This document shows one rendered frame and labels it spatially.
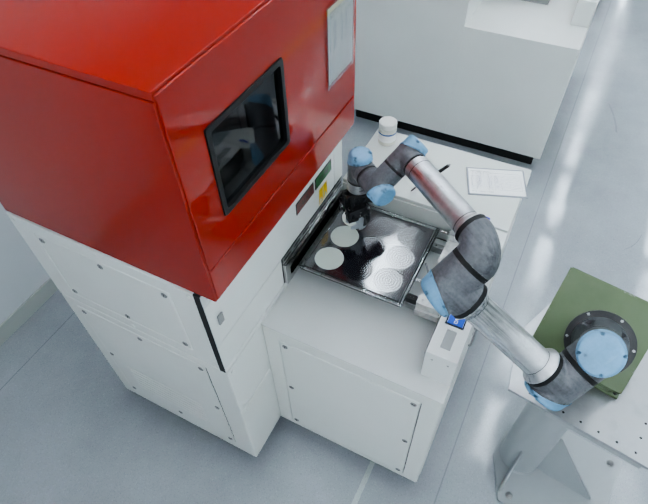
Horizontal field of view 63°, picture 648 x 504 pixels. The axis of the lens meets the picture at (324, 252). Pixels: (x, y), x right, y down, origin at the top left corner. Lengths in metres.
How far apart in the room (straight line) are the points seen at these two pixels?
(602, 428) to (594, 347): 0.31
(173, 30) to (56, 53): 0.21
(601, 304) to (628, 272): 1.56
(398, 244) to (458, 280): 0.56
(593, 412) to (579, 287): 0.36
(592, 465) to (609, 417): 0.86
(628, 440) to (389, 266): 0.84
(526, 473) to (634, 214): 1.79
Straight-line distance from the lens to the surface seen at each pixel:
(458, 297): 1.36
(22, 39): 1.20
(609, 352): 1.54
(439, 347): 1.57
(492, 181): 2.05
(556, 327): 1.76
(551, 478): 2.54
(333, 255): 1.82
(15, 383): 3.00
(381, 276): 1.77
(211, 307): 1.43
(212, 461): 2.49
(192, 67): 1.01
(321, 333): 1.73
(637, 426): 1.80
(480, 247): 1.34
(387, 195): 1.57
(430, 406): 1.70
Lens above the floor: 2.30
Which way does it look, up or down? 50 degrees down
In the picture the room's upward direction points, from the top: 2 degrees counter-clockwise
